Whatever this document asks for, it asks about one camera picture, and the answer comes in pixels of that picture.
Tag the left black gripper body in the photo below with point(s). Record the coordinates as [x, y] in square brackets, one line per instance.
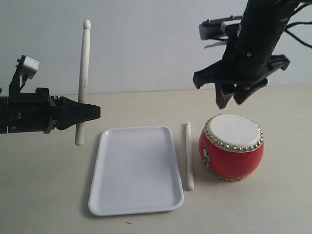
[28, 112]

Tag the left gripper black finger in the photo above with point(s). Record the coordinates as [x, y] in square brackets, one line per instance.
[72, 113]

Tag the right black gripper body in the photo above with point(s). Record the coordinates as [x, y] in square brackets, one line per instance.
[227, 72]

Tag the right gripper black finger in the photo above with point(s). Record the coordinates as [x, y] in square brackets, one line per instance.
[223, 93]
[243, 92]

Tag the horizontal white wooden drumstick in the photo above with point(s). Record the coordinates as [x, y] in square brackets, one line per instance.
[83, 78]

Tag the vertical white wooden drumstick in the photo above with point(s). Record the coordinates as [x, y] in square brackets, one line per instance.
[189, 167]

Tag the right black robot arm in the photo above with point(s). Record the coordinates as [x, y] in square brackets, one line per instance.
[248, 57]

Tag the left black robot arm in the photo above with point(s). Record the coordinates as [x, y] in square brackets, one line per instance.
[41, 112]

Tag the small red Chinese drum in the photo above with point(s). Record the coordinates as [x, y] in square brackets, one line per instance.
[231, 146]

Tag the white rectangular plastic tray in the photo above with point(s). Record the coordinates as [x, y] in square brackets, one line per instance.
[136, 172]

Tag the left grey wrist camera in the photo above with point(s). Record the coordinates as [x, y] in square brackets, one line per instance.
[26, 68]

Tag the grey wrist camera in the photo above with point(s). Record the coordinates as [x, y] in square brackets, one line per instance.
[26, 68]
[215, 29]

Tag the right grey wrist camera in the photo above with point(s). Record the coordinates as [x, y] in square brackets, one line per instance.
[215, 29]

